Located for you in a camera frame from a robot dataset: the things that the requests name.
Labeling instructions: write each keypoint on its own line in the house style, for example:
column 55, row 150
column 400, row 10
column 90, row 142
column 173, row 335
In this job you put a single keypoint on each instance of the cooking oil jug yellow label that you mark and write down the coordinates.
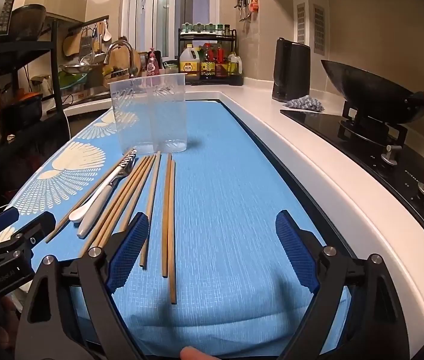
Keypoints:
column 189, row 65

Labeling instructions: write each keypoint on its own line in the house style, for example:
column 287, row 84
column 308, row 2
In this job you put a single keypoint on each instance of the black pot orange lid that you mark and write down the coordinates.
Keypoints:
column 28, row 110

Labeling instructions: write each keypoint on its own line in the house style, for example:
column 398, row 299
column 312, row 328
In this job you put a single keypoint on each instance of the white framed window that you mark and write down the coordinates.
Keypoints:
column 167, row 7

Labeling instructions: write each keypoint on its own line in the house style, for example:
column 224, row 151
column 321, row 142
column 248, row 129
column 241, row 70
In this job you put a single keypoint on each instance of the small glass jar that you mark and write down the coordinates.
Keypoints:
column 170, row 68

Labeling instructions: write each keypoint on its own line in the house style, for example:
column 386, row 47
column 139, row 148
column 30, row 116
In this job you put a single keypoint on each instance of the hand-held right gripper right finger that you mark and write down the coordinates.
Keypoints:
column 296, row 251

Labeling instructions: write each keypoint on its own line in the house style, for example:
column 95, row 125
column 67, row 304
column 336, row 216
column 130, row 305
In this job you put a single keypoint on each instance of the black shelf rack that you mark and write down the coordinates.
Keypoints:
column 13, row 47

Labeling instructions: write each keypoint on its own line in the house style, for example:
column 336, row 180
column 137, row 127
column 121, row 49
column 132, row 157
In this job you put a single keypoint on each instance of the round wooden cutting board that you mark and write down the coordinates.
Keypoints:
column 120, row 60

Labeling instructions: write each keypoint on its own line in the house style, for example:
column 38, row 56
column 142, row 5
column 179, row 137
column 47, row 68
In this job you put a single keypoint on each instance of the blue-grey knitted dishcloth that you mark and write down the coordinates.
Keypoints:
column 305, row 104

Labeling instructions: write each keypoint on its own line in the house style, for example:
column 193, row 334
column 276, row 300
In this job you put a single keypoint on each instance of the black spice rack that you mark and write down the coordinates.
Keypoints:
column 212, row 81

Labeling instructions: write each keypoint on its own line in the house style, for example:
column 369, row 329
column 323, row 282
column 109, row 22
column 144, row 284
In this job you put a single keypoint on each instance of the dark sauce bottle yellow label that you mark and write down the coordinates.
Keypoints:
column 208, row 65

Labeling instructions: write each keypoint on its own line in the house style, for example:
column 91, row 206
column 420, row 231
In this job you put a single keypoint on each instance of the small wooden hanging board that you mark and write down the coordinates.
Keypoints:
column 73, row 43

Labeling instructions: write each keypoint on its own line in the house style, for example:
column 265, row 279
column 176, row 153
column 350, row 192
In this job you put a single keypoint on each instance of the pink dish soap bottle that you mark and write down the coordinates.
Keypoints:
column 153, row 65

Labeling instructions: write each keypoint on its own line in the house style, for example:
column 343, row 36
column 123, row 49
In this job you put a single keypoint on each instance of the person's left hand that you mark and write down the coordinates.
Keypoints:
column 5, row 315

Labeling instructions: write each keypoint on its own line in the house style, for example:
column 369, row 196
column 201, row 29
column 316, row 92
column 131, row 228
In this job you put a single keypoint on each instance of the person's right hand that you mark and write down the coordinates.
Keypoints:
column 196, row 354

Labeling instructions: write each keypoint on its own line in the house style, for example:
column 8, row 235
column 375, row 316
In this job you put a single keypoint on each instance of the white ceramic spoon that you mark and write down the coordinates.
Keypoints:
column 76, row 215

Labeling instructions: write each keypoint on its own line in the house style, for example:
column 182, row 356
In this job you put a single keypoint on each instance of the black electric kettle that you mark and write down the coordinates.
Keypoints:
column 290, row 71

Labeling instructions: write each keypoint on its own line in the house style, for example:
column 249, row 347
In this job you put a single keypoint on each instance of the dark bowl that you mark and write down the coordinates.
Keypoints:
column 28, row 22

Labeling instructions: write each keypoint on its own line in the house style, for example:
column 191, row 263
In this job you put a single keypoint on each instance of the black burner grate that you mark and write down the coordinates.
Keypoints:
column 350, row 114

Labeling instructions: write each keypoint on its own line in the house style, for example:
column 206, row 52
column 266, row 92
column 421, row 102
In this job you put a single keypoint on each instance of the clear plastic utensil holder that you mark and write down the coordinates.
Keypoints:
column 167, row 112

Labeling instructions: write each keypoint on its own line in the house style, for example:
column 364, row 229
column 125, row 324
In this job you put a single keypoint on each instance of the metal grater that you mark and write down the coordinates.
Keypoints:
column 87, row 41

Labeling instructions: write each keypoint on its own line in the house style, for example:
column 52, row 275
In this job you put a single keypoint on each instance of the stainless steel bowl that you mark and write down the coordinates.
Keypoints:
column 77, row 69

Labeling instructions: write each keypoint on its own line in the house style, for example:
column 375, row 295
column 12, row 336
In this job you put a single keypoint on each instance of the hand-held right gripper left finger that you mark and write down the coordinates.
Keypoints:
column 129, row 247

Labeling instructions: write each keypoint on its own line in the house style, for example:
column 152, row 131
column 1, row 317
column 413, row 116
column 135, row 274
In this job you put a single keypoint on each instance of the green plastic basin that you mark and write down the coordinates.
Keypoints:
column 71, row 79

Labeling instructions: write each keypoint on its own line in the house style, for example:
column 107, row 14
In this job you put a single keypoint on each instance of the blue fan-patterned table mat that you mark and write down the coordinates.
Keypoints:
column 215, row 195

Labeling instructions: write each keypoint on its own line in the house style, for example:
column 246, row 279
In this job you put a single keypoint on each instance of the wall socket with plug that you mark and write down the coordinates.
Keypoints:
column 41, row 82

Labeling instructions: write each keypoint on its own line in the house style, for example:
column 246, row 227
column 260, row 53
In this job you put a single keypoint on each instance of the bunch of wooden chopsticks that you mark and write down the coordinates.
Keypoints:
column 173, row 251

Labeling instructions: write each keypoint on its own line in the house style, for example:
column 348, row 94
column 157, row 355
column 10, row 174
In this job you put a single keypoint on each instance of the narrow wall vent grille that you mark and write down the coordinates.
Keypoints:
column 300, row 22

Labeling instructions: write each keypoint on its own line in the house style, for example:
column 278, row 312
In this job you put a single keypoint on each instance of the black glass gas stove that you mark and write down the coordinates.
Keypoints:
column 320, row 127

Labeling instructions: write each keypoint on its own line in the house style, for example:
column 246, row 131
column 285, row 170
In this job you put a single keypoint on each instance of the red labelled sauce bottle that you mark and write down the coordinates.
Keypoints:
column 222, row 63

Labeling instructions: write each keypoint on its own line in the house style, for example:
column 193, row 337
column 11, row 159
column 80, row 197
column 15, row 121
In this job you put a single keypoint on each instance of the chrome kitchen faucet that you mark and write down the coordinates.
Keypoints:
column 133, row 65

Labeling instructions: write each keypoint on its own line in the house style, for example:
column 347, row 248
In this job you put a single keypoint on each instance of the white hanging ladle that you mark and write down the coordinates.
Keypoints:
column 107, row 35

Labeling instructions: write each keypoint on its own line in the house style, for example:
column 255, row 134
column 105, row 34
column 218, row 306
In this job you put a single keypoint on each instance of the row of green-lidded spice jars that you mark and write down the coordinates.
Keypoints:
column 204, row 28

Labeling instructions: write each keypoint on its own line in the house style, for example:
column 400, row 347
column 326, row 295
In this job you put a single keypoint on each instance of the wide wall vent grille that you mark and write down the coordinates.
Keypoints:
column 319, row 28

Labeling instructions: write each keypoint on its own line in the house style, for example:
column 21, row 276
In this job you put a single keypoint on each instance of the black wok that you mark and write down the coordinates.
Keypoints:
column 365, row 86

